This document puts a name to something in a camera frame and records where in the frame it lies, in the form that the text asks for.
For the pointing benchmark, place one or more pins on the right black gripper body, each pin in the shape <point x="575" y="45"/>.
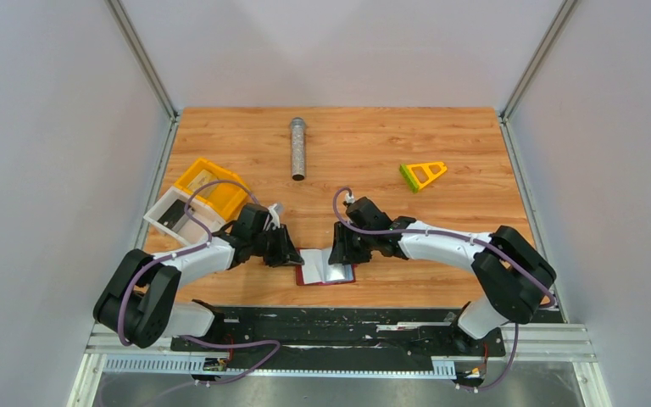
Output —
<point x="349" y="247"/>

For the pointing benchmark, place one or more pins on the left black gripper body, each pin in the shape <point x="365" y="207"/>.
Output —
<point x="280" y="247"/>

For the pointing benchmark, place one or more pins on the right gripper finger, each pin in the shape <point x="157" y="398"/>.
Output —
<point x="359" y="253"/>
<point x="340" y="245"/>

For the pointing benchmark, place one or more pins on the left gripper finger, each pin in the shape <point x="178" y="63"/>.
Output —
<point x="276" y="258"/>
<point x="285" y="244"/>

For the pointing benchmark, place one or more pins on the red leather card holder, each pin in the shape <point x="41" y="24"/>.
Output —
<point x="317" y="271"/>

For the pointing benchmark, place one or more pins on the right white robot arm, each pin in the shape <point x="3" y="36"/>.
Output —
<point x="515" y="279"/>

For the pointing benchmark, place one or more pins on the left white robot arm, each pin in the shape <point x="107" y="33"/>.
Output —
<point x="138" y="302"/>

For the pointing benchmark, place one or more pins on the black card in white bin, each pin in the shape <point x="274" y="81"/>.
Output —
<point x="173" y="217"/>

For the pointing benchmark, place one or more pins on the yellow plastic bin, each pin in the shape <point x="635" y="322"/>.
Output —
<point x="224" y="194"/>

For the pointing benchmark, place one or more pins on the white plastic bin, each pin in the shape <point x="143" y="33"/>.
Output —
<point x="190" y="232"/>

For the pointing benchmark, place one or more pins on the grey metal tube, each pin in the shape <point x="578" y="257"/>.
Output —
<point x="298" y="156"/>

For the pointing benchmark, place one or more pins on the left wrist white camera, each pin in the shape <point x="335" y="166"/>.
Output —
<point x="275" y="211"/>

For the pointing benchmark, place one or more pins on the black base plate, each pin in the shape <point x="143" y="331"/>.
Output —
<point x="344" y="339"/>

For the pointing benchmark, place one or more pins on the yellow green triangular bracket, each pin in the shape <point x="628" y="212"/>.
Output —
<point x="420" y="176"/>

